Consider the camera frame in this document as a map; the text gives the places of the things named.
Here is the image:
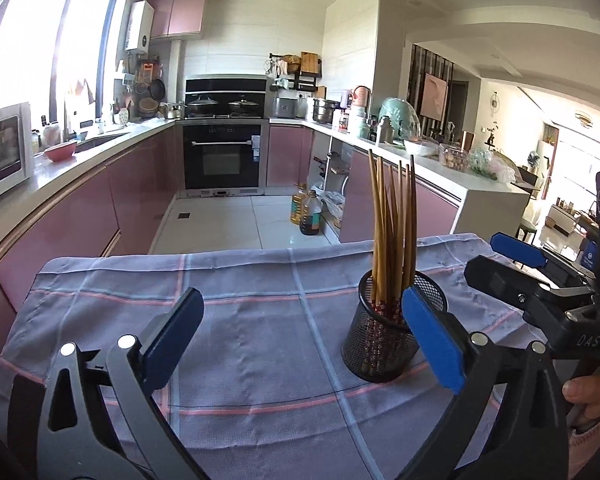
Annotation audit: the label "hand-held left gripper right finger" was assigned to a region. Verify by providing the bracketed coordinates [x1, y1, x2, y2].
[400, 285, 571, 480]

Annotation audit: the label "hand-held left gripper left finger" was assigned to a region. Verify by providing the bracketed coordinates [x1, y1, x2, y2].
[36, 287, 205, 480]

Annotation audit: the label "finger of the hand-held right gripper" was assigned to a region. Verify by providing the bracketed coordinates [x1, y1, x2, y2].
[463, 255, 595, 313]
[490, 232, 597, 290]

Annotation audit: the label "black mesh pen holder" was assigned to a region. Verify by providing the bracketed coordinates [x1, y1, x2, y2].
[341, 269, 449, 383]

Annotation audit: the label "bunch of wooden chopsticks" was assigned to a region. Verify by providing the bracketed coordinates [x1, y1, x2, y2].
[368, 149, 419, 361]

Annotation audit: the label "person's right hand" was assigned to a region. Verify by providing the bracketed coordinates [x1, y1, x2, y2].
[562, 362, 600, 434]

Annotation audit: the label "blue plaid tablecloth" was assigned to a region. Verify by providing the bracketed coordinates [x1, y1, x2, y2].
[0, 232, 571, 480]

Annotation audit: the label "clear plastic bag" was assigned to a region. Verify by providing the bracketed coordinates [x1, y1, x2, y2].
[467, 147, 516, 183]

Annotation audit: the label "clear plastic food container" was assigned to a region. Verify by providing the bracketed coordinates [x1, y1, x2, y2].
[439, 143, 468, 170]

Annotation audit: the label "white bowl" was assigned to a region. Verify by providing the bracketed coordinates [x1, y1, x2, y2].
[404, 139, 440, 157]

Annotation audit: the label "pink base cabinets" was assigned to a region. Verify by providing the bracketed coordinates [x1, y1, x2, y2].
[268, 125, 463, 243]
[0, 125, 186, 311]

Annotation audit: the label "plastic bag on floor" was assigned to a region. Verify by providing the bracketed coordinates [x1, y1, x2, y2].
[320, 187, 348, 228]

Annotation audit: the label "dark oil bottle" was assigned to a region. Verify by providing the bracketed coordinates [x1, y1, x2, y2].
[299, 190, 323, 236]

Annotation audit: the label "mint green appliance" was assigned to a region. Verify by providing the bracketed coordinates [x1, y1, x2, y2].
[380, 97, 421, 138]

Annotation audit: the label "yellow cooking oil bottle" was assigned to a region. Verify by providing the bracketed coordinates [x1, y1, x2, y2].
[290, 183, 308, 225]

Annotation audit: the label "black built-in oven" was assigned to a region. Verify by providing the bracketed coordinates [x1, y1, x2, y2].
[182, 122, 263, 192]

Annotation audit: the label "pink bowl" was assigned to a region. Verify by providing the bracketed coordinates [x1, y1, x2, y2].
[44, 140, 77, 163]

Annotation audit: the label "black wok with lid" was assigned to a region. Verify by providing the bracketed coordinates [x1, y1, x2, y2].
[228, 97, 260, 115]
[186, 95, 220, 116]

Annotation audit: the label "steel stockpot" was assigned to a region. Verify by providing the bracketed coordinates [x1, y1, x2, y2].
[312, 98, 340, 124]

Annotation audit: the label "white toaster oven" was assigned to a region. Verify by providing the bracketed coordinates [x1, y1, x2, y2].
[0, 101, 35, 209]

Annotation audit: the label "silver box appliance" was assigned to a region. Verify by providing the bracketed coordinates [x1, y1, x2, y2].
[272, 96, 301, 120]

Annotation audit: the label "black range hood stove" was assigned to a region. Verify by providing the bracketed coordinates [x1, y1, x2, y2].
[185, 75, 268, 120]

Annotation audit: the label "beige hanging cloth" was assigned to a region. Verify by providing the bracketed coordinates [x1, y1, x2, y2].
[66, 79, 93, 103]

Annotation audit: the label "wooden cutting board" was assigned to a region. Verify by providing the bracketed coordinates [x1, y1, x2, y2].
[300, 51, 321, 79]

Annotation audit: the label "white water heater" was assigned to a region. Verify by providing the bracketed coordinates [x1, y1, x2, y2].
[125, 0, 154, 54]

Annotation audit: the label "kitchen window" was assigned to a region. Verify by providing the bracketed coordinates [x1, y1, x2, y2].
[0, 0, 126, 116]

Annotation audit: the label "pink wall painting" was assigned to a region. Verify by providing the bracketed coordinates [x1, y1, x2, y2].
[420, 72, 449, 122]

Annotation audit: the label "black wall rack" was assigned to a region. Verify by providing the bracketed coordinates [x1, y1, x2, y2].
[269, 52, 323, 93]

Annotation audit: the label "pink wall cabinet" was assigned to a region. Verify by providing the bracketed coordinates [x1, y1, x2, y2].
[149, 0, 208, 40]

